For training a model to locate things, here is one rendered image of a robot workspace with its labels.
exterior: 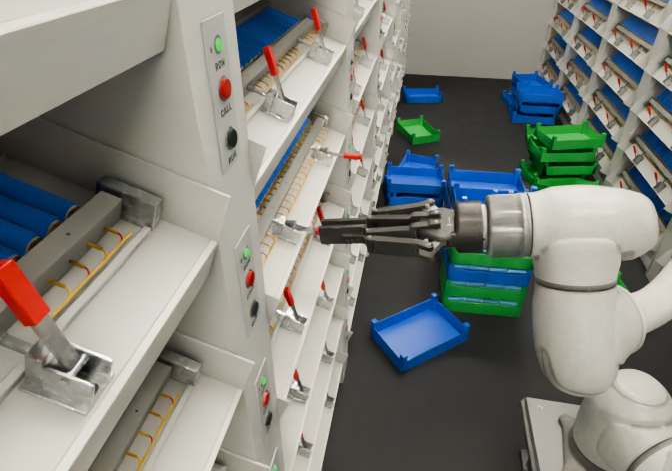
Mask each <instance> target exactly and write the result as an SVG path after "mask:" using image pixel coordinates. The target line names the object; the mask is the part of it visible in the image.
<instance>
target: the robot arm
mask: <svg viewBox="0 0 672 471"><path fill-rule="evenodd" d="M371 212H372V213H371V215H367V216H366V217H362V218H331V219H322V220H321V226H319V228H318V232H319V236H320V241H321V244H322V245H323V244H365V245H366V247H367V252H368V253H372V254H383V255H392V256H403V257H413V258H419V259H422V260H425V261H428V262H432V261H434V260H435V255H434V254H435V253H436V252H437V251H438V250H439V249H440V250H444V249H447V248H451V247H455V248H456V251H457V252H458V253H460V254H462V253H483V249H486V252H487V255H488V257H490V258H525V257H531V258H532V261H533V266H534V275H535V283H534V293H533V298H532V328H533V339H534V346H535V351H536V356H537V359H538V363H539V365H540V368H541V370H542V372H543V374H544V375H545V376H547V378H548V379H549V381H550V382H551V383H552V384H553V385H554V386H555V387H556V388H557V389H559V390H561V391H563V392H565V393H568V394H571V395H574V396H579V397H584V399H583V401H582V403H581V406H580V408H579V410H578V413H577V416H576V418H574V417H572V416H570V415H568V414H561V415H560V416H559V419H558V421H559V424H560V426H561V429H562V443H563V459H564V465H563V469H562V471H672V399H671V397H670V395H669V393H668V392H667V390H666V389H665V388H664V386H663V385H662V384H661V383H659V382H658V381H657V380H656V379H654V378H653V377H652V376H650V375H648V374H646V373H644V372H642V371H639V370H635V369H622V370H619V365H622V364H624V363H625V361H626V359H627V358H628V357H629V355H630V354H632V353H634V352H636V351H637V350H638V349H639V348H640V347H641V346H642V345H643V343H644V340H645V337H646V333H648V332H650V331H652V330H654V329H656V328H658V327H660V326H662V325H664V324H665V323H667V322H668V321H670V320H671V319H672V259H671V260H670V262H669V263H668V264H667V265H666V266H665V267H664V268H663V269H662V271H661V272H660V273H659V274H658V275H657V276H656V277H655V278H654V279H653V280H652V281H651V282H650V283H649V284H648V285H647V286H645V287H644V288H642V289H641V290H639V291H637V292H634V293H630V292H628V291H627V290H626V289H624V288H623V287H621V286H619V285H617V276H618V271H619V268H620V265H621V261H626V260H633V259H635V258H637V257H639V256H641V255H643V254H645V253H646V252H648V251H649V250H651V249H652V248H653V247H654V246H655V245H656V244H657V242H658V238H659V224H658V217H657V213H656V209H655V207H654V205H653V203H652V202H651V200H650V199H649V198H648V197H646V196H645V195H643V194H641V193H638V192H634V191H631V190H627V189H623V188H616V187H608V186H596V185H567V186H557V187H550V188H546V189H543V190H540V191H536V192H531V193H517V194H496V195H487V196H486V197H485V201H484V204H481V200H474V201H457V202H456V203H455V204H454V209H446V208H437V207H436V206H435V200H434V199H428V200H425V201H422V202H418V203H411V204H404V205H396V206H389V207H382V208H375V209H372V210H371ZM380 214H381V215H380ZM416 235H417V238H416Z"/></svg>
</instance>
